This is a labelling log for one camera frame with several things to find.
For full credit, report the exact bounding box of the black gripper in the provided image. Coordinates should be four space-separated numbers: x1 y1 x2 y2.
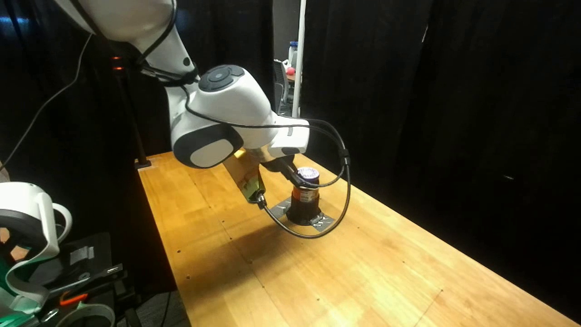
255 147 321 191

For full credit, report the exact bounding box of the dark upside-down cup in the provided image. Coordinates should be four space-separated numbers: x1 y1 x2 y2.
284 167 322 227

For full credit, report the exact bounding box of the white plastic bottle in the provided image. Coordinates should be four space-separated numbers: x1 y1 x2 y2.
286 38 301 69

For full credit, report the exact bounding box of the white vertical pole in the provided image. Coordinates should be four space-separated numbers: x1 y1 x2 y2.
290 0 308 120

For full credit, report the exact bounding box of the black tripod stand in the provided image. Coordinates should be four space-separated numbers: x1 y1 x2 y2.
106 53 153 171

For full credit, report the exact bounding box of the black curtain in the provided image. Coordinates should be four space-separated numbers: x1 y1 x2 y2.
0 0 581 323

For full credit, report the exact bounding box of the small grey tape piece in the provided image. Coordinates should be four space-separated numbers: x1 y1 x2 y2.
66 244 95 267

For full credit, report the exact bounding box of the grey tape roll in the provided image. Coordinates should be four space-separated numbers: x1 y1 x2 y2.
52 300 117 327

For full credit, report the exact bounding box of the grey square base plate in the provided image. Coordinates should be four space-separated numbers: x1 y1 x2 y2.
266 198 335 234

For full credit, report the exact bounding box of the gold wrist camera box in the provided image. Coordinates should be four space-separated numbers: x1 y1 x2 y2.
222 149 270 209

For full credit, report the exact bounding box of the orange handled black clamp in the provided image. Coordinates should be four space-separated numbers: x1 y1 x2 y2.
34 278 124 323

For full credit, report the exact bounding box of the thin white hanging cable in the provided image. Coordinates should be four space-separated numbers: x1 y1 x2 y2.
0 33 95 173

